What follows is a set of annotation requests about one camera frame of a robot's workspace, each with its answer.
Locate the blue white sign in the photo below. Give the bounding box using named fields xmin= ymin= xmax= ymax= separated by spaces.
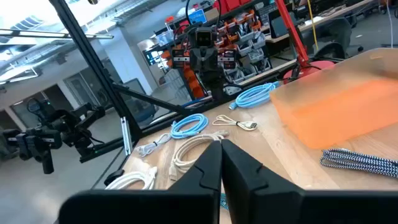
xmin=188 ymin=8 xmax=208 ymax=25

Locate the black white braided cable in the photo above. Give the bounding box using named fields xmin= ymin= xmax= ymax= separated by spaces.
xmin=319 ymin=148 xmax=398 ymax=179

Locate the shelf with parts bins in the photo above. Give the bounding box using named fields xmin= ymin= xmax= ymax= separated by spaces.
xmin=144 ymin=9 xmax=274 ymax=100

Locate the black metal station frame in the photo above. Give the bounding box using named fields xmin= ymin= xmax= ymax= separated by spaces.
xmin=49 ymin=0 xmax=299 ymax=190

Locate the dark tablet screen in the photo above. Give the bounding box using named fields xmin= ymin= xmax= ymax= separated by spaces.
xmin=269 ymin=9 xmax=292 ymax=40

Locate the wooden workbench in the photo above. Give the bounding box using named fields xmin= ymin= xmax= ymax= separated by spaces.
xmin=264 ymin=0 xmax=374 ymax=44

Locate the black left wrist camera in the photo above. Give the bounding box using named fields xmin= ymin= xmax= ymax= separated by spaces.
xmin=195 ymin=27 xmax=215 ymax=48

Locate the LED light bar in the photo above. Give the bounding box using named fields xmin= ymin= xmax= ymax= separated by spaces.
xmin=0 ymin=27 xmax=115 ymax=40

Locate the red storage crate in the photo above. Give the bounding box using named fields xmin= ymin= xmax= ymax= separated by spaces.
xmin=213 ymin=0 xmax=252 ymax=15

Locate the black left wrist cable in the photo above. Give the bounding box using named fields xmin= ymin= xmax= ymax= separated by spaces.
xmin=185 ymin=0 xmax=223 ymax=34

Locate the red desk lamp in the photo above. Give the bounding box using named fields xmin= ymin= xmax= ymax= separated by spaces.
xmin=274 ymin=0 xmax=336 ymax=85

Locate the light blue cable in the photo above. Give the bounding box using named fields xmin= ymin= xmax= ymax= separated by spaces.
xmin=228 ymin=81 xmax=280 ymax=111
xmin=170 ymin=113 xmax=210 ymax=140

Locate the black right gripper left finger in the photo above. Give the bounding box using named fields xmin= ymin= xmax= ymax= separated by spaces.
xmin=58 ymin=139 xmax=223 ymax=224

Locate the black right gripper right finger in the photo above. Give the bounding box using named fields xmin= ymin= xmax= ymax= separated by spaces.
xmin=221 ymin=139 xmax=398 ymax=224

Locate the orange translucent plastic bin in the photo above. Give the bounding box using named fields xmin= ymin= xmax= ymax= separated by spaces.
xmin=269 ymin=47 xmax=398 ymax=150

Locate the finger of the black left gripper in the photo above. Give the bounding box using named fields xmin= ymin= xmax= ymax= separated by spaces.
xmin=222 ymin=48 xmax=238 ymax=70
xmin=171 ymin=48 xmax=188 ymax=70

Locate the yellow hanging cable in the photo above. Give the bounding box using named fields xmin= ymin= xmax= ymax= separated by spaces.
xmin=307 ymin=0 xmax=320 ymax=51

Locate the thin beige cable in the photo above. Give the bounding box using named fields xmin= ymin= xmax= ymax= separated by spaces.
xmin=212 ymin=114 xmax=258 ymax=131

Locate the small white cable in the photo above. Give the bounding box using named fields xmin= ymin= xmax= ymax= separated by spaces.
xmin=136 ymin=133 xmax=172 ymax=158

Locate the black office chair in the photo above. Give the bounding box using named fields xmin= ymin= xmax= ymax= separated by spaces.
xmin=300 ymin=17 xmax=364 ymax=62

